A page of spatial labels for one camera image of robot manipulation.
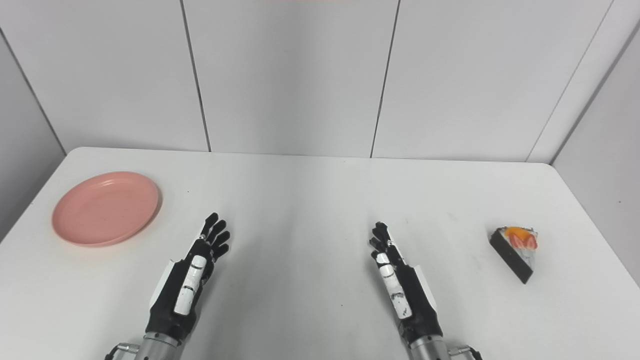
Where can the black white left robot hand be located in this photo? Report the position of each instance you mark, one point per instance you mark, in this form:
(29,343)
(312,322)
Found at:
(172,300)

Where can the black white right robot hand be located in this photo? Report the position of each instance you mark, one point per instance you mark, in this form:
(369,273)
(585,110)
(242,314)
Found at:
(417,305)

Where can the chocolate cake slice with fruit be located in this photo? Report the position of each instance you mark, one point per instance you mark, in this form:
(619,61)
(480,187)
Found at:
(515,255)

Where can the pink round plate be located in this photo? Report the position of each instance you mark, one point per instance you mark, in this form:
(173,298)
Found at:
(105,209)

